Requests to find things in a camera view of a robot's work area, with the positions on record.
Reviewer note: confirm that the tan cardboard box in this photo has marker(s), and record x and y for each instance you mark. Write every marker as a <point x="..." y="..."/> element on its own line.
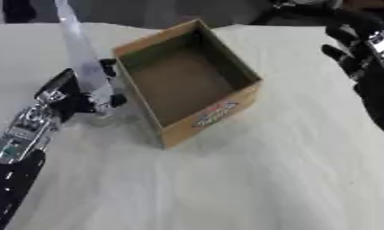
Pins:
<point x="187" y="81"/>

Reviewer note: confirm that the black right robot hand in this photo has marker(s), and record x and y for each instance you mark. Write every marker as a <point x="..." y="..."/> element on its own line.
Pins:
<point x="368" y="75"/>

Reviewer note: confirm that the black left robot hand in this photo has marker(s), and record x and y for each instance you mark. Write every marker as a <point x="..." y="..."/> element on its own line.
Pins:
<point x="69" y="95"/>

